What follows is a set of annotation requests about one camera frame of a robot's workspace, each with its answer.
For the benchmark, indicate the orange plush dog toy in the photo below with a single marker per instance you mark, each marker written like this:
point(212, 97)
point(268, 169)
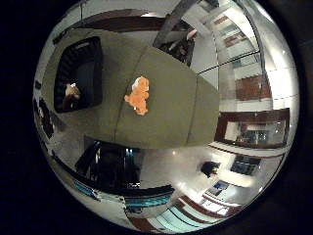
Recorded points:
point(139, 96)

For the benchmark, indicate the olive green table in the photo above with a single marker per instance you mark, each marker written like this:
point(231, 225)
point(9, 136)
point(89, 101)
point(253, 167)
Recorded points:
point(169, 107)

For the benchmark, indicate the dark bin with pink item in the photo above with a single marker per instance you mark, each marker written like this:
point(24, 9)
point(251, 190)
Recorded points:
point(179, 49)

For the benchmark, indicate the person in dark clothes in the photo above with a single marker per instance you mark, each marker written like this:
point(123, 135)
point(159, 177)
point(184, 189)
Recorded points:
point(209, 168)

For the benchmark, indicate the black mesh basket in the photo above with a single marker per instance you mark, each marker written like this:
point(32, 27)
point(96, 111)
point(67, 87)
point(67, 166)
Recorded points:
point(86, 70)

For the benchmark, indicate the computer monitor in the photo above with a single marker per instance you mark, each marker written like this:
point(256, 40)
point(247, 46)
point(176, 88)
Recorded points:
point(219, 188)
point(245, 164)

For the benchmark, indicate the wooden framed window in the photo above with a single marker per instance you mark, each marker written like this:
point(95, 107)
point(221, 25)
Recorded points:
point(254, 129)

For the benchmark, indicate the black frame cart with teal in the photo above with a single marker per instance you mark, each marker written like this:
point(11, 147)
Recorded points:
point(111, 166)

